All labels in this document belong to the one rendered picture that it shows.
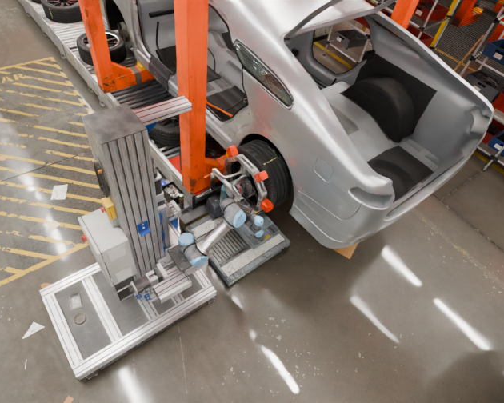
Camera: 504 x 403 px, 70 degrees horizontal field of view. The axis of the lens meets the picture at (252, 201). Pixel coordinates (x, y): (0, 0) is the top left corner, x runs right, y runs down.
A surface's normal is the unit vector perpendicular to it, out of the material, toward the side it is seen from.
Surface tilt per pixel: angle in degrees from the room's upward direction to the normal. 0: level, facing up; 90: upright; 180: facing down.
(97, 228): 0
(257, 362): 0
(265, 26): 12
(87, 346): 0
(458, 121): 90
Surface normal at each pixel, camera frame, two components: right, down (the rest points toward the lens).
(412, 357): 0.12, -0.63
